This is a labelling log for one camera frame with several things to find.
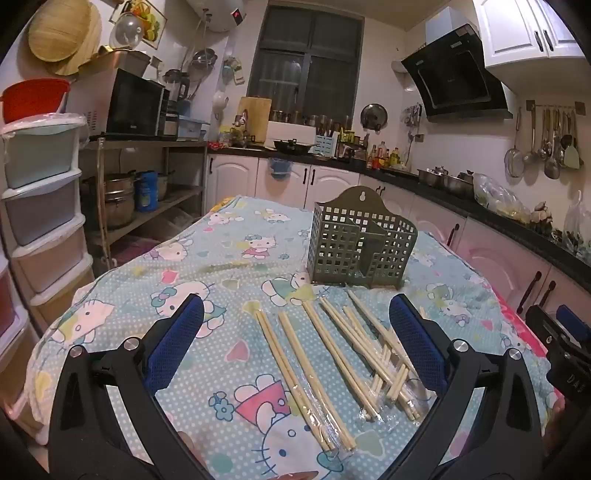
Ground pink printed blanket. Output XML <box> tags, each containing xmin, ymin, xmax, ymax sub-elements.
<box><xmin>489</xmin><ymin>286</ymin><xmax>532</xmax><ymax>354</ymax></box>

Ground white upper cabinets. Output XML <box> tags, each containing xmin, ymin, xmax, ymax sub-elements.
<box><xmin>471</xmin><ymin>0</ymin><xmax>587</xmax><ymax>71</ymax></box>

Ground white lower cabinets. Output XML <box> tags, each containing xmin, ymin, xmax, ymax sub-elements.
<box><xmin>205</xmin><ymin>154</ymin><xmax>591</xmax><ymax>324</ymax></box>

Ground hanging steel bowl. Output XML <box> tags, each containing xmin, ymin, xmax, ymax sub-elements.
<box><xmin>191</xmin><ymin>48</ymin><xmax>218</xmax><ymax>71</ymax></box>

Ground plastic bag of greens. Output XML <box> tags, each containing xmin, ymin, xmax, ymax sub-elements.
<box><xmin>561</xmin><ymin>194</ymin><xmax>591</xmax><ymax>258</ymax></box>

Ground white box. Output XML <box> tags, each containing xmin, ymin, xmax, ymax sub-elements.
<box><xmin>267</xmin><ymin>121</ymin><xmax>319</xmax><ymax>145</ymax></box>

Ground black wok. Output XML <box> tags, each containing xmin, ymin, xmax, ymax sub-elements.
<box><xmin>273</xmin><ymin>138</ymin><xmax>318</xmax><ymax>155</ymax></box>

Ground black range hood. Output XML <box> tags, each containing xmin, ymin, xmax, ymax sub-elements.
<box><xmin>401</xmin><ymin>7</ymin><xmax>514</xmax><ymax>121</ymax></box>

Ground row of steel spice jars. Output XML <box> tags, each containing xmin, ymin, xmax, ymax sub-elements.
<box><xmin>272</xmin><ymin>110</ymin><xmax>352</xmax><ymax>134</ymax></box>

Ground person's right hand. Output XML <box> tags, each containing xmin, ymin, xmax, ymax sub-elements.
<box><xmin>542</xmin><ymin>397</ymin><xmax>591</xmax><ymax>457</ymax></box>

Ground large steel steamer pot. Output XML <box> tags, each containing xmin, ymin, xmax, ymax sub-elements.
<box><xmin>83</xmin><ymin>171</ymin><xmax>139</xmax><ymax>230</ymax></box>

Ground black kitchen countertop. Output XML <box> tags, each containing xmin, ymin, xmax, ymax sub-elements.
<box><xmin>208</xmin><ymin>141</ymin><xmax>591</xmax><ymax>280</ymax></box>

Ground steel pot lid on wall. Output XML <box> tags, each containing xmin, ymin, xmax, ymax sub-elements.
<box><xmin>360</xmin><ymin>104</ymin><xmax>387</xmax><ymax>131</ymax></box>

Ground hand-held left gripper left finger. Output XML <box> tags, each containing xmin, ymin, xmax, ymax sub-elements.
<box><xmin>48</xmin><ymin>293</ymin><xmax>206</xmax><ymax>480</ymax></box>

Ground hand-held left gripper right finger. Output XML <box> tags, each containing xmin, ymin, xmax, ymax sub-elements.
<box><xmin>389</xmin><ymin>293</ymin><xmax>543</xmax><ymax>480</ymax></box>

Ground hanging mesh strainer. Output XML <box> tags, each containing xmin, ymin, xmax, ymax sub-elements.
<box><xmin>504</xmin><ymin>108</ymin><xmax>525</xmax><ymax>178</ymax></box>

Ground round woven bamboo tray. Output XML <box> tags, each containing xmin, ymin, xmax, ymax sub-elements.
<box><xmin>28</xmin><ymin>0</ymin><xmax>93</xmax><ymax>63</ymax></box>

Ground cartoon cat printed blanket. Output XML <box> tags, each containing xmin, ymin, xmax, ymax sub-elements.
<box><xmin>9</xmin><ymin>194</ymin><xmax>559</xmax><ymax>480</ymax></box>

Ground white cabinets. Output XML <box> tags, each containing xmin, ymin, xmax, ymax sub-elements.
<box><xmin>205</xmin><ymin>154</ymin><xmax>591</xmax><ymax>324</ymax></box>
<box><xmin>471</xmin><ymin>0</ymin><xmax>587</xmax><ymax>71</ymax></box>

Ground bunch of wooden chopsticks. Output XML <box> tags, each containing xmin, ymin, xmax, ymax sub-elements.
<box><xmin>254</xmin><ymin>290</ymin><xmax>428</xmax><ymax>455</ymax></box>

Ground glass pot lid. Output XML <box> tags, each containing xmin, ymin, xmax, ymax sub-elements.
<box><xmin>113</xmin><ymin>13</ymin><xmax>141</xmax><ymax>51</ymax></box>

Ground white water heater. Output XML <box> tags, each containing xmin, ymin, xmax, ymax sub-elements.
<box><xmin>187</xmin><ymin>0</ymin><xmax>245</xmax><ymax>33</ymax></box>

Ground person's left hand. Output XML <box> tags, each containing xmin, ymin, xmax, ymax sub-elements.
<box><xmin>178</xmin><ymin>431</ymin><xmax>205</xmax><ymax>468</ymax></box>

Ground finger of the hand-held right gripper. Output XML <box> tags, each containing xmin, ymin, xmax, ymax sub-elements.
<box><xmin>525</xmin><ymin>305</ymin><xmax>566</xmax><ymax>352</ymax></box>
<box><xmin>556</xmin><ymin>305</ymin><xmax>591</xmax><ymax>342</ymax></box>

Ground round wooden board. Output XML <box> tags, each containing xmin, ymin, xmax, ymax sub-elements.
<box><xmin>48</xmin><ymin>4</ymin><xmax>103</xmax><ymax>77</ymax></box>

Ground plastic drawer tower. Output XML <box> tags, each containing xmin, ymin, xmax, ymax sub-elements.
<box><xmin>0</xmin><ymin>113</ymin><xmax>95</xmax><ymax>416</ymax></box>

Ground row of hanging metal ladles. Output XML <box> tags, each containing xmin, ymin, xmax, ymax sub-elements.
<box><xmin>523</xmin><ymin>99</ymin><xmax>583</xmax><ymax>181</ymax></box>

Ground lidded steel pot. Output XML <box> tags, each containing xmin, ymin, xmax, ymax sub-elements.
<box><xmin>418</xmin><ymin>166</ymin><xmax>448</xmax><ymax>188</ymax></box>

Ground red plastic basin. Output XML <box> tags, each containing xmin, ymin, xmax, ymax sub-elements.
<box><xmin>0</xmin><ymin>78</ymin><xmax>72</xmax><ymax>125</ymax></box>

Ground wooden cutting board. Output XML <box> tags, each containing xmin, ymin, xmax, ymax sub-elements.
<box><xmin>238</xmin><ymin>96</ymin><xmax>271</xmax><ymax>144</ymax></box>

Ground pile of garlic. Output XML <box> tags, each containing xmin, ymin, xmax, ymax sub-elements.
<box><xmin>531</xmin><ymin>202</ymin><xmax>555</xmax><ymax>228</ymax></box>

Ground green hanging spatula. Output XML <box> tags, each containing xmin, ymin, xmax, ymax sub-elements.
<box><xmin>564</xmin><ymin>111</ymin><xmax>583</xmax><ymax>171</ymax></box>

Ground wooden shelf rack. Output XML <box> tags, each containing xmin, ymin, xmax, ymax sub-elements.
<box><xmin>78</xmin><ymin>138</ymin><xmax>208</xmax><ymax>261</ymax></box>

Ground green plastic chopstick holder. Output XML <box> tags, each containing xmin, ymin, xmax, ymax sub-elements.
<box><xmin>307</xmin><ymin>187</ymin><xmax>419</xmax><ymax>291</ymax></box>

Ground group of condiment bottles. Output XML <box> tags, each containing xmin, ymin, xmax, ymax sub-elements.
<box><xmin>367</xmin><ymin>141</ymin><xmax>403</xmax><ymax>169</ymax></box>

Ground blue plastic container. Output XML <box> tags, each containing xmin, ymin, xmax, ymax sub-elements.
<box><xmin>178</xmin><ymin>115</ymin><xmax>209</xmax><ymax>141</ymax></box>

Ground blue tin can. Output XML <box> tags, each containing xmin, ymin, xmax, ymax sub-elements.
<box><xmin>135</xmin><ymin>171</ymin><xmax>159</xmax><ymax>212</ymax></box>

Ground black microwave oven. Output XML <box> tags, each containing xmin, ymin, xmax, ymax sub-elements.
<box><xmin>105</xmin><ymin>68</ymin><xmax>171</xmax><ymax>137</ymax></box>

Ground fruit picture wall tile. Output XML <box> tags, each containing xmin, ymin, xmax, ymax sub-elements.
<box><xmin>111</xmin><ymin>0</ymin><xmax>168</xmax><ymax>51</ymax></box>

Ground clear plastic bag of vegetables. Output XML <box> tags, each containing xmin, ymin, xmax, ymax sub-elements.
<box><xmin>473</xmin><ymin>173</ymin><xmax>532</xmax><ymax>223</ymax></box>

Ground grey metal bin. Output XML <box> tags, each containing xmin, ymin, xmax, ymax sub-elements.
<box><xmin>78</xmin><ymin>50</ymin><xmax>153</xmax><ymax>78</ymax></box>

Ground dark kitchen window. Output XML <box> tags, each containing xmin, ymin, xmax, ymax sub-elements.
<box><xmin>247</xmin><ymin>7</ymin><xmax>365</xmax><ymax>126</ymax></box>

